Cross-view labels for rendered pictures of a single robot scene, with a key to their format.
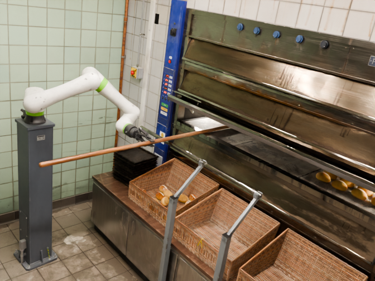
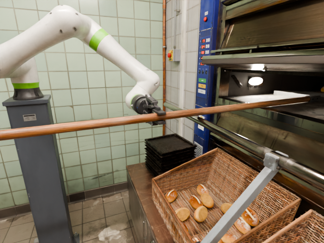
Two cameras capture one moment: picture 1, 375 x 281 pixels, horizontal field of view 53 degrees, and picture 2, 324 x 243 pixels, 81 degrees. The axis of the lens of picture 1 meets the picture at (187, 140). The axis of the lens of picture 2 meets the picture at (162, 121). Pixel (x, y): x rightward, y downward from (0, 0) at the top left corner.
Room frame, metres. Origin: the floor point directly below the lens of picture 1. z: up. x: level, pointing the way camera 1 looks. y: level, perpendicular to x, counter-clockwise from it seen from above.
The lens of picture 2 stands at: (1.81, -0.03, 1.39)
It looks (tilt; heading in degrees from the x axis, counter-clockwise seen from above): 17 degrees down; 23
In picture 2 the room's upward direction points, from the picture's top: straight up
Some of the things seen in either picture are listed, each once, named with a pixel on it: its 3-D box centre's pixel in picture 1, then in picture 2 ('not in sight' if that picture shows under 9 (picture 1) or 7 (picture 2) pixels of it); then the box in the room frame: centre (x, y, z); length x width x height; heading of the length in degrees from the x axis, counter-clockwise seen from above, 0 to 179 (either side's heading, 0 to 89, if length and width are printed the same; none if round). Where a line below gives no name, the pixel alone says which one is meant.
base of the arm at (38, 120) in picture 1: (31, 115); (29, 91); (2.55, 1.15, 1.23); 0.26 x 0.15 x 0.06; 49
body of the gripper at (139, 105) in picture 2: (136, 134); (146, 107); (2.57, 0.37, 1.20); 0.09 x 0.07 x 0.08; 46
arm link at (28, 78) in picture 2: (34, 101); (21, 70); (2.50, 1.10, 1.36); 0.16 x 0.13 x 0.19; 21
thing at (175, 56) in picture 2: (136, 72); (174, 55); (3.47, 0.57, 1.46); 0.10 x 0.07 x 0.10; 45
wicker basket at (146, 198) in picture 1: (172, 190); (212, 198); (2.67, 0.06, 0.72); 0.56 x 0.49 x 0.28; 46
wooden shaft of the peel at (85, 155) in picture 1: (156, 141); (172, 114); (2.50, 0.22, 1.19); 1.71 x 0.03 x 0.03; 137
